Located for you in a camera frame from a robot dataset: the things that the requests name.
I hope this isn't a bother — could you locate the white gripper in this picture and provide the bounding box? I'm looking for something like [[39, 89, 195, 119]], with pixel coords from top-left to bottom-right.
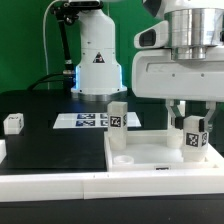
[[132, 21, 224, 132]]

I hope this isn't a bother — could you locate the white square tabletop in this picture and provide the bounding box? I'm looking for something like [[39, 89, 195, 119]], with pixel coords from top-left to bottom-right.
[[104, 130, 224, 172]]

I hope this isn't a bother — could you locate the white marker tag sheet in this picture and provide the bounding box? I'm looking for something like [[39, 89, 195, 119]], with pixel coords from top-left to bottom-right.
[[53, 111, 142, 129]]

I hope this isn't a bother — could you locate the white U-shaped obstacle wall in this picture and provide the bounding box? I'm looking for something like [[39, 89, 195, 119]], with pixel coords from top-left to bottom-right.
[[0, 133, 224, 203]]

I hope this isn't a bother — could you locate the black cable bundle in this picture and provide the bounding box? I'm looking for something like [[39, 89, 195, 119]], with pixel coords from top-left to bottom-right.
[[27, 1, 76, 91]]

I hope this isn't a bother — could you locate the white cable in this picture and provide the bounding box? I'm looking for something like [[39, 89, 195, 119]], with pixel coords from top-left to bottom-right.
[[42, 0, 61, 90]]

